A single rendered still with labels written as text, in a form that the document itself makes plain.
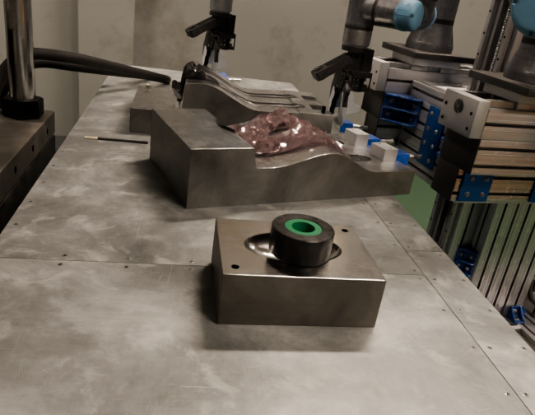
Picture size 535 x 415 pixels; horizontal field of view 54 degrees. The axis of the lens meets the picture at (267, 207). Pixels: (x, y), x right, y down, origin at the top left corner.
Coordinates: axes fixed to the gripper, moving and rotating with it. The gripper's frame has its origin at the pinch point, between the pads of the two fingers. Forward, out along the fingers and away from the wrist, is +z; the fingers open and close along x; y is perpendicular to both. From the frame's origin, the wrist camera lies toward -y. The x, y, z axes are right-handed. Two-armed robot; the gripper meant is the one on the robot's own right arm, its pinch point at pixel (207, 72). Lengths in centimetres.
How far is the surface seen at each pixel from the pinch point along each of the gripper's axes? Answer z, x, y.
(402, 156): -1, -89, 9
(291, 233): -4, -123, -41
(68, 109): 58, 163, -18
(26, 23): -14, -30, -60
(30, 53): -7, -30, -60
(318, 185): 3, -94, -16
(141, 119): 3, -49, -38
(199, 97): -4, -54, -25
